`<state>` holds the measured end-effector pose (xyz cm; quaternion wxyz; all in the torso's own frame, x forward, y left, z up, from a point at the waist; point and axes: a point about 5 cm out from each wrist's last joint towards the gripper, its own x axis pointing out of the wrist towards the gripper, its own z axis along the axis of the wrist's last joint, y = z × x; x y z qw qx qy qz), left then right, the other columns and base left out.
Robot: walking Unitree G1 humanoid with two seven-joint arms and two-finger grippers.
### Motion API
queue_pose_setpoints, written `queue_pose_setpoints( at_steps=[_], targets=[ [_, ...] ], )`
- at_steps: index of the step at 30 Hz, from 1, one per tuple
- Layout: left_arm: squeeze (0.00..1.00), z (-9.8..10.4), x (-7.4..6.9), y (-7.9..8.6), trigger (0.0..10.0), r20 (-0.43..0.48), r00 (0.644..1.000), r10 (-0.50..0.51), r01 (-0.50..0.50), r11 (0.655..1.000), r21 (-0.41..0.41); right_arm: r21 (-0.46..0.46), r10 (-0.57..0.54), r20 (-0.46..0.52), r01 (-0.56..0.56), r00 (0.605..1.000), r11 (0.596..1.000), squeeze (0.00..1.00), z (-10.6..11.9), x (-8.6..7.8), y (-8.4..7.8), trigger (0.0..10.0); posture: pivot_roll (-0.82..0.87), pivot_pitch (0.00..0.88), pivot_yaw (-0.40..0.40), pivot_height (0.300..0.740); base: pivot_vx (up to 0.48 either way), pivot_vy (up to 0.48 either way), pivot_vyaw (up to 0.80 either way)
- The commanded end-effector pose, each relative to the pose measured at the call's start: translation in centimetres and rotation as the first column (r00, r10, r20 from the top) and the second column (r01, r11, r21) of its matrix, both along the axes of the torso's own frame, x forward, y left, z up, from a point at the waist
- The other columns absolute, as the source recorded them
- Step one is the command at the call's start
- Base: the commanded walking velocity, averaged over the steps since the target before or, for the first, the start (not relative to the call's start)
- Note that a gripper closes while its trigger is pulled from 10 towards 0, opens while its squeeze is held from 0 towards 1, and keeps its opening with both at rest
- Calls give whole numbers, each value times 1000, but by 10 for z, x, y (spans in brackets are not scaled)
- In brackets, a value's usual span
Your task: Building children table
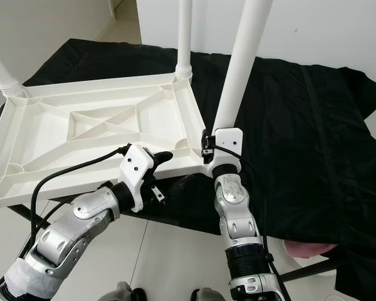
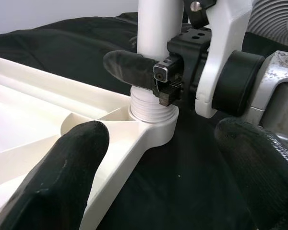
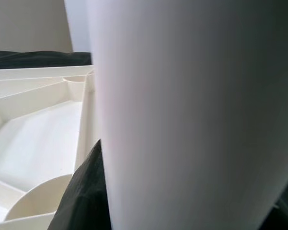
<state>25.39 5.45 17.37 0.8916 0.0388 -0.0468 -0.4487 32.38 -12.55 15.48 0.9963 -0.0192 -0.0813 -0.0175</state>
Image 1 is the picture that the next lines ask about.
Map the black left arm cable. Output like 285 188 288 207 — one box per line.
0 144 130 298

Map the white plastic table leg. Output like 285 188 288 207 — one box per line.
0 47 27 98
175 0 194 82
213 0 274 132

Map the black metal table leg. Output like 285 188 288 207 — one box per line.
282 257 339 283
16 204 55 224

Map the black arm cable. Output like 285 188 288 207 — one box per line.
212 144 270 242
0 144 130 298

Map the black table cloth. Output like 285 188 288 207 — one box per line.
0 38 376 295

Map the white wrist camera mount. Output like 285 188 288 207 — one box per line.
119 143 159 214
207 127 244 180

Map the pink plastic object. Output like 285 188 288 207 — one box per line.
285 241 337 258

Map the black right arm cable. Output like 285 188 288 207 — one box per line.
212 144 270 242

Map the white plastic table top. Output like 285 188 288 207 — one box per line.
0 72 215 213

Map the grey right robot foot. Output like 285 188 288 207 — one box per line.
191 287 223 301

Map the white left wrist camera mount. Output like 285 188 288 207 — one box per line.
119 143 159 214

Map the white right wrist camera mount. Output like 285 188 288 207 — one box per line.
207 127 244 180

